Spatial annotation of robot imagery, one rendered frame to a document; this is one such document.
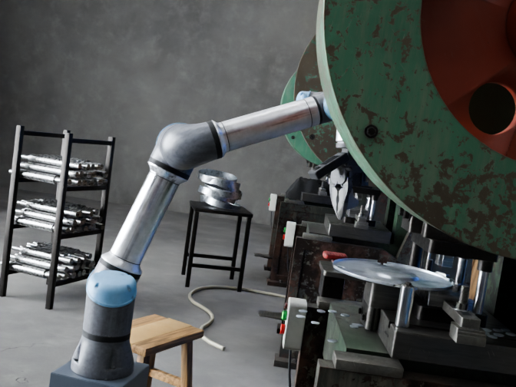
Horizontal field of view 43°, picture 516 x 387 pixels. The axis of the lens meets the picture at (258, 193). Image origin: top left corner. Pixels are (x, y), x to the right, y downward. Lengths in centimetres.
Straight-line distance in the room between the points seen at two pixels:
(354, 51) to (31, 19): 784
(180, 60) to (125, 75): 71
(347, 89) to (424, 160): 17
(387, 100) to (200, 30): 726
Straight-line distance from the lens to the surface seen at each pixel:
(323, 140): 290
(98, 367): 163
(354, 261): 172
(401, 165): 112
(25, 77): 876
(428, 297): 159
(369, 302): 159
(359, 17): 113
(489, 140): 124
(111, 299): 160
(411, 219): 157
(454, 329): 145
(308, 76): 291
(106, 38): 851
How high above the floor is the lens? 106
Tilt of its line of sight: 5 degrees down
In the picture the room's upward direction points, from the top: 8 degrees clockwise
